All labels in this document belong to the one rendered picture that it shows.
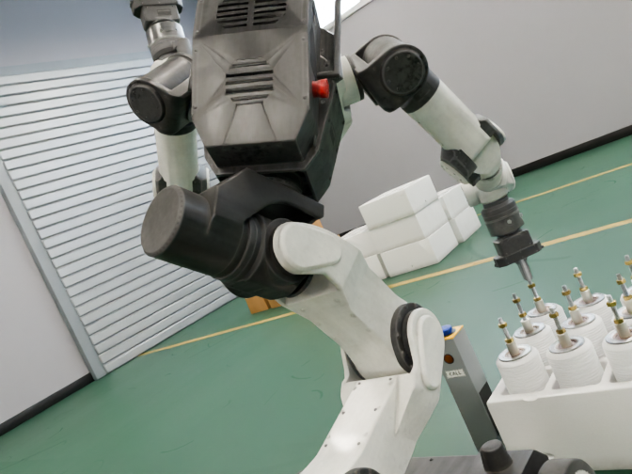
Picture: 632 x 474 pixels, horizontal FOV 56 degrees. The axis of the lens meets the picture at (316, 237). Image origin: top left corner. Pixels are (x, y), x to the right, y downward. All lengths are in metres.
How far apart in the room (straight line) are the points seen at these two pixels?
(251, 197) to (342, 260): 0.20
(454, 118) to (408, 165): 6.07
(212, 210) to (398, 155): 6.46
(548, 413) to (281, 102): 0.86
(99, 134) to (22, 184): 1.05
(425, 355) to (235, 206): 0.46
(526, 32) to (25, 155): 5.01
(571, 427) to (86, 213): 5.49
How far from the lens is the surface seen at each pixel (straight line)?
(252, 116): 0.97
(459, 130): 1.21
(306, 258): 0.95
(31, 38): 7.07
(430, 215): 4.10
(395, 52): 1.09
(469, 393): 1.55
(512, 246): 1.56
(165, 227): 0.88
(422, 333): 1.14
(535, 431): 1.43
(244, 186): 0.94
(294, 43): 1.00
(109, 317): 6.16
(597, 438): 1.40
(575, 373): 1.37
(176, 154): 1.31
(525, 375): 1.41
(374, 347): 1.14
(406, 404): 1.11
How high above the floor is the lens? 0.77
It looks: 4 degrees down
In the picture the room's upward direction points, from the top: 25 degrees counter-clockwise
